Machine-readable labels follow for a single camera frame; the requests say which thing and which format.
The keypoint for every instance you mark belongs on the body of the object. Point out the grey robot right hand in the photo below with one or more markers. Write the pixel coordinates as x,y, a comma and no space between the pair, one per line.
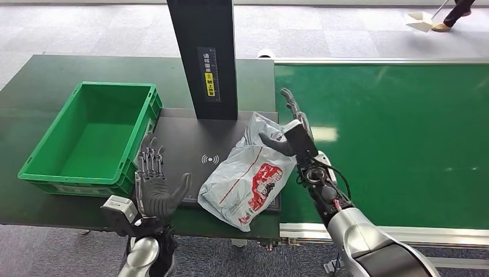
301,141

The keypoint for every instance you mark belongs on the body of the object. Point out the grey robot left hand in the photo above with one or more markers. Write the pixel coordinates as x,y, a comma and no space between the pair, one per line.
154,195

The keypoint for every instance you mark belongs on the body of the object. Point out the grey plastic package red print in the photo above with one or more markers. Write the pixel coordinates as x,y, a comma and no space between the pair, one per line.
244,183

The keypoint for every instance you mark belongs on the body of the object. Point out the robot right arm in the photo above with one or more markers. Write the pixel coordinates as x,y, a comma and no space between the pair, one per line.
359,237

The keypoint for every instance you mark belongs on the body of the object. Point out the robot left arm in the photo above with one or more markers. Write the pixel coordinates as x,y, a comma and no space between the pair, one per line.
143,252

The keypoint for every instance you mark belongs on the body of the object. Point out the black weighing device with column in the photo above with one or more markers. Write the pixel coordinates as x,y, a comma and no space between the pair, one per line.
206,38

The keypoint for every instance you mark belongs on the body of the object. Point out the green plastic crate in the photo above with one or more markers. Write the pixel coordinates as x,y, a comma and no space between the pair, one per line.
57,179

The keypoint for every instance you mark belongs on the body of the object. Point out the green conveyor belt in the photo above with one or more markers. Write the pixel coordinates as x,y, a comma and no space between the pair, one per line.
401,145

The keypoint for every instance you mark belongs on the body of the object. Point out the person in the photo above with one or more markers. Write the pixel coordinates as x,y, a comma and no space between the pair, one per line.
456,13

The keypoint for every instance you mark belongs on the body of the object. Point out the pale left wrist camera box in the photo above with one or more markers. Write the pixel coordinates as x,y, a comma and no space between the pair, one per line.
118,212

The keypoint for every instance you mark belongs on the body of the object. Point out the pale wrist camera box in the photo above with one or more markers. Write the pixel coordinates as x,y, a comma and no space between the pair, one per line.
331,172
118,212

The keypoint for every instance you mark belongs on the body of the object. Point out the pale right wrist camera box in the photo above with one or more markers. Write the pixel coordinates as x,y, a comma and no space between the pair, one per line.
331,172

